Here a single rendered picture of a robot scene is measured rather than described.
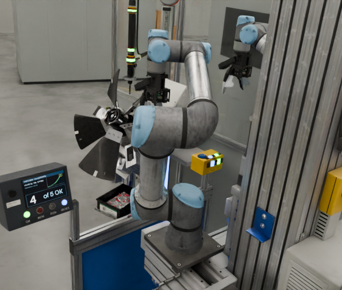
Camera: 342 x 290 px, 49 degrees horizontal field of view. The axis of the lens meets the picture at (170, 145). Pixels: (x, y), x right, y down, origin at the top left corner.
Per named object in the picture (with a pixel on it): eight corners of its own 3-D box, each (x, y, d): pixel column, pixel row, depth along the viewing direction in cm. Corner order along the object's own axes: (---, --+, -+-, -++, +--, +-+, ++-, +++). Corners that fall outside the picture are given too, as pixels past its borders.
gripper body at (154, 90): (154, 106, 144) (156, 75, 139) (141, 100, 150) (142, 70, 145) (169, 103, 149) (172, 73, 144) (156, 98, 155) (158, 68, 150)
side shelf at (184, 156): (177, 141, 289) (177, 137, 288) (211, 158, 265) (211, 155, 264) (153, 148, 275) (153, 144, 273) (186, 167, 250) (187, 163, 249)
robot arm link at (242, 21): (252, 17, 162) (234, 15, 167) (248, 43, 167) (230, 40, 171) (259, 16, 168) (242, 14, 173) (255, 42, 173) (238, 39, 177)
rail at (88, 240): (206, 194, 229) (208, 183, 225) (211, 197, 226) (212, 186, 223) (69, 252, 173) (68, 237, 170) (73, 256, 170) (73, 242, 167)
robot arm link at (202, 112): (230, 129, 98) (211, 33, 132) (188, 127, 97) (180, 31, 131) (222, 159, 106) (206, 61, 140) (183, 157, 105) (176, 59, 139)
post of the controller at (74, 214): (76, 235, 172) (75, 198, 164) (79, 239, 170) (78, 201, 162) (70, 237, 170) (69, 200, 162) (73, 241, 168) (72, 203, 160)
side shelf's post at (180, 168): (173, 244, 305) (181, 151, 272) (176, 247, 303) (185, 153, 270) (169, 246, 303) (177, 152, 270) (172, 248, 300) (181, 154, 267)
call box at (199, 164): (209, 164, 225) (211, 148, 220) (221, 171, 218) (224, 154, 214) (189, 171, 215) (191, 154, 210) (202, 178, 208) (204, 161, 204)
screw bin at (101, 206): (122, 193, 217) (122, 183, 215) (145, 203, 209) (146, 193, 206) (95, 209, 200) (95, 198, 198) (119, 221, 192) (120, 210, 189)
